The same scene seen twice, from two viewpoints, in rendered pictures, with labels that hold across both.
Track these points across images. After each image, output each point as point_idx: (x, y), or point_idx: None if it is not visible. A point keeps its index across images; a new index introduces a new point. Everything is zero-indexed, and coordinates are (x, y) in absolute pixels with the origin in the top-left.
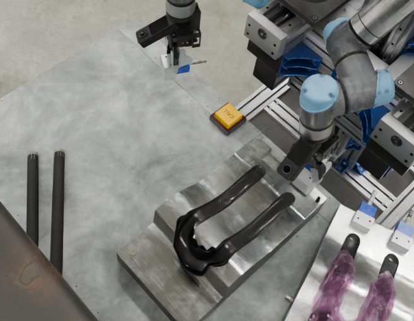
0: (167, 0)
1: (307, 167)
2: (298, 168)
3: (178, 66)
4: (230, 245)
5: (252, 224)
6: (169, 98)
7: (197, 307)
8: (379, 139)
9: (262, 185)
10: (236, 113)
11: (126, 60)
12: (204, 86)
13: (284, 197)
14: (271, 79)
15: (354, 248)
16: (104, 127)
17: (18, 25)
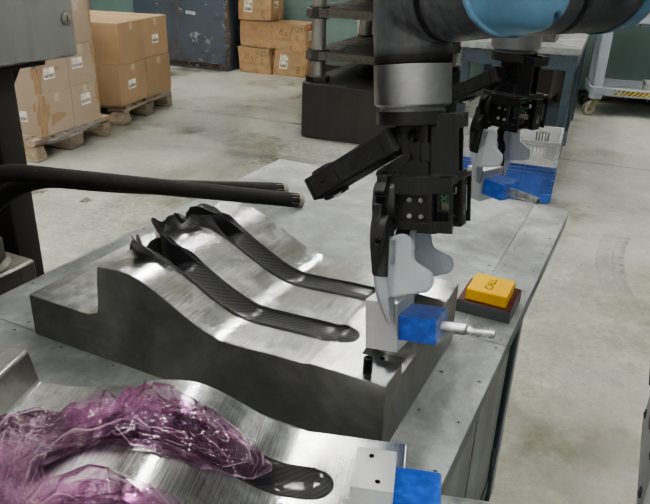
0: None
1: (420, 305)
2: (328, 164)
3: (476, 158)
4: (188, 269)
5: (258, 310)
6: (467, 252)
7: (75, 297)
8: (646, 420)
9: (352, 303)
10: (501, 291)
11: (491, 217)
12: (528, 275)
13: (343, 332)
14: None
15: (288, 494)
16: (365, 222)
17: (560, 328)
